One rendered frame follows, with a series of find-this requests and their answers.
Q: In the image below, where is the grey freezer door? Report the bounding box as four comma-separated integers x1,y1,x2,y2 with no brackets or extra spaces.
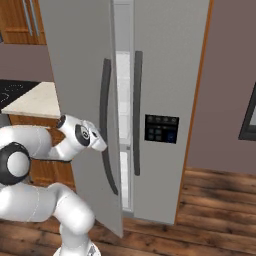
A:
38,0,125,239

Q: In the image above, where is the black framed appliance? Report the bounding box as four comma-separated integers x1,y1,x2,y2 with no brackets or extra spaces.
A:
238,83,256,142

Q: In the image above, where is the dark freezer door handle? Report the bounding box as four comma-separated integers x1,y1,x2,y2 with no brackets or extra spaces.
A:
98,58,120,197

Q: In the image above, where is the wooden fridge side panel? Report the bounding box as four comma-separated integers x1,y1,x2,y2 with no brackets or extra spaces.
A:
173,0,215,228

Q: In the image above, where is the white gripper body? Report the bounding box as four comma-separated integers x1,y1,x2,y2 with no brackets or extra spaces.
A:
89,129,109,153

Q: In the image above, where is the dark fridge door handle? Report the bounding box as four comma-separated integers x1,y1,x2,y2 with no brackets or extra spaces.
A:
132,50,144,177

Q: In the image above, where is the black hob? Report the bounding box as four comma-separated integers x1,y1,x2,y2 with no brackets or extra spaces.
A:
0,78,41,111

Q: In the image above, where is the grey fridge door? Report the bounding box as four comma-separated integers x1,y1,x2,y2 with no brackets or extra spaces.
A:
132,0,211,226

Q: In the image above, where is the wooden wall cupboard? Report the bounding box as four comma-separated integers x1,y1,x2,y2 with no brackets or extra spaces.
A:
0,0,47,46

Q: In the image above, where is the grey fridge body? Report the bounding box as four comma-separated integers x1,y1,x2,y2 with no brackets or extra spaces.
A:
111,0,136,214

